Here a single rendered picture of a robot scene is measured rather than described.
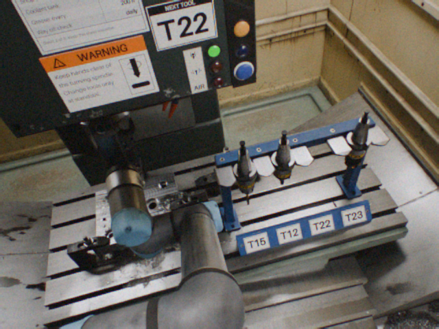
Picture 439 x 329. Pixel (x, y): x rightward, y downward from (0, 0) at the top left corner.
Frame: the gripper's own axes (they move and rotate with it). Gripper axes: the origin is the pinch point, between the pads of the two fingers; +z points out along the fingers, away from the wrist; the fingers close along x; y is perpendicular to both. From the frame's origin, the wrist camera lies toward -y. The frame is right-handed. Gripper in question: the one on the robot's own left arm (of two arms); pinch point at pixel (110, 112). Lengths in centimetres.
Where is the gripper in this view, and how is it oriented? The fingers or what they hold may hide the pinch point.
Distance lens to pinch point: 93.1
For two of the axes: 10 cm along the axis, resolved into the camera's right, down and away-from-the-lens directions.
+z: -2.9, -7.5, 5.9
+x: 9.5, -2.9, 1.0
